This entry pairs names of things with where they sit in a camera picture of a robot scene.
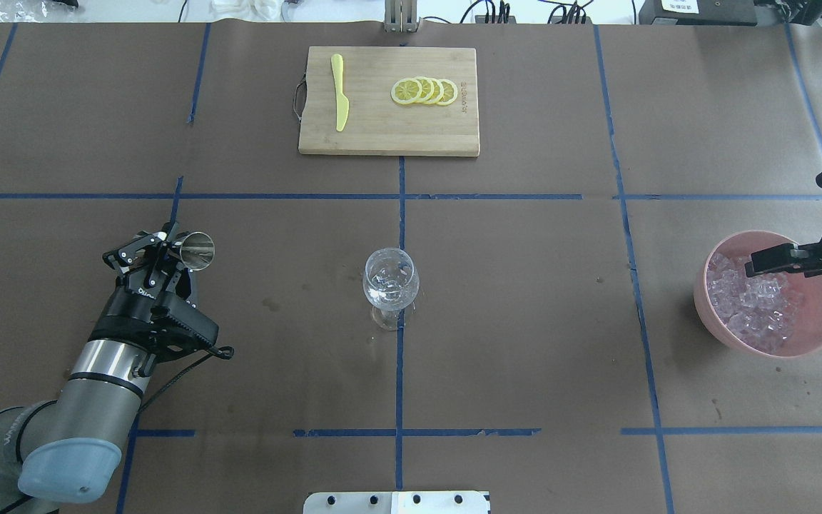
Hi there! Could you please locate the yellow plastic knife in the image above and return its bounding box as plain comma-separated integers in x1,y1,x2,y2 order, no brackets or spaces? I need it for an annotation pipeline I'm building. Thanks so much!
330,54,350,131

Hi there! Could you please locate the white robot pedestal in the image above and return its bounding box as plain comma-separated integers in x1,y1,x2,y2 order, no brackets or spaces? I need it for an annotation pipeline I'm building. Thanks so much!
303,490,492,513

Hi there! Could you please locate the bamboo cutting board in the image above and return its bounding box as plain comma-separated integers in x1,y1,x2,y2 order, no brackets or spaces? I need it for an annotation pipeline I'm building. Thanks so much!
299,46,482,158

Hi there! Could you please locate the pink ice bowl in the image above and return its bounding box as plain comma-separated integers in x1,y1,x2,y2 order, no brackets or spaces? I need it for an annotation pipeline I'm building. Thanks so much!
694,231,822,359

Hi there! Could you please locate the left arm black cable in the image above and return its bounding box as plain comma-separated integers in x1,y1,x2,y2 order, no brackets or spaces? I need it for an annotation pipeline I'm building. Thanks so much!
136,350,215,415

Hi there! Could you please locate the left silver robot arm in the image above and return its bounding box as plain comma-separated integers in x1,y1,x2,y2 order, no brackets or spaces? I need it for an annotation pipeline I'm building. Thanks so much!
0,221,218,513

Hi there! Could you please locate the ice cubes pile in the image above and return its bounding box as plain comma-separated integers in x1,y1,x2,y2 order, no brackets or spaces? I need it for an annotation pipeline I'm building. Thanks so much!
706,253,803,355

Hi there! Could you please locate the steel jigger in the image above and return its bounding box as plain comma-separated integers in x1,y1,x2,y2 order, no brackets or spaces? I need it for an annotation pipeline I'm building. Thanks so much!
168,231,216,272

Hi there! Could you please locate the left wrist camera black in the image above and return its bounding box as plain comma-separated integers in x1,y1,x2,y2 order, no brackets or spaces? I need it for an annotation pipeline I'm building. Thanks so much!
149,295,235,363

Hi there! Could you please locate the clear wine glass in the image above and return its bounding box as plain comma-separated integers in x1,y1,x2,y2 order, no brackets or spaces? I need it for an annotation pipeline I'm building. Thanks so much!
362,248,420,331

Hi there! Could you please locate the black box device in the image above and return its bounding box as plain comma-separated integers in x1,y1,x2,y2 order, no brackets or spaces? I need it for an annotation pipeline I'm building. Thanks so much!
637,1,757,26

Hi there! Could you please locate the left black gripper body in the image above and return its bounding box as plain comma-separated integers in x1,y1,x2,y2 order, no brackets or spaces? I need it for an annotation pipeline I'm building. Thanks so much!
89,268,190,343

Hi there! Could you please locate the aluminium frame post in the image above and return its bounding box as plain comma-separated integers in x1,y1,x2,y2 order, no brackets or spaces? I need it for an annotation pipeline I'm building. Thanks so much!
384,0,420,34

